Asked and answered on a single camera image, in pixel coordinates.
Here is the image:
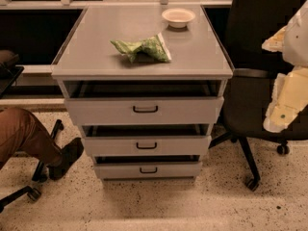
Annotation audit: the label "black office chair right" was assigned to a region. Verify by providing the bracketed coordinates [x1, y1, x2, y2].
[206, 0, 308, 191]

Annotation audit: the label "green chip bag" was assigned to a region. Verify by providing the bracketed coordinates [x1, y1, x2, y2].
[111, 33, 171, 63]

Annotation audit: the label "white bowl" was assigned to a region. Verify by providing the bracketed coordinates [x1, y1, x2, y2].
[162, 8, 195, 29]

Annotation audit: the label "dark shoe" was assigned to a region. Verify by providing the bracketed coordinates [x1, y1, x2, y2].
[48, 138, 84, 181]

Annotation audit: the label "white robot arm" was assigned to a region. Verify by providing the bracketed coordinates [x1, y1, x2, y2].
[262, 1, 308, 133]

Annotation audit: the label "black office chair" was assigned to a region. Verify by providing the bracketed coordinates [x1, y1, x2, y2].
[206, 0, 308, 191]
[0, 49, 65, 214]

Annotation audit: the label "person leg brown trousers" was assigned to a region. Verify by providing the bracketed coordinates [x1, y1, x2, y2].
[0, 108, 63, 168]

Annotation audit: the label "grey drawer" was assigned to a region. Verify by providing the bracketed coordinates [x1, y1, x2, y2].
[82, 136, 211, 156]
[93, 162, 202, 180]
[64, 97, 223, 125]

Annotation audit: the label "grey drawer cabinet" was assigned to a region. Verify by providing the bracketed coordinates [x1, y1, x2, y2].
[52, 5, 232, 166]

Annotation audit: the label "black office chair left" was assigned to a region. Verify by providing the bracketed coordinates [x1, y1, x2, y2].
[0, 49, 65, 214]

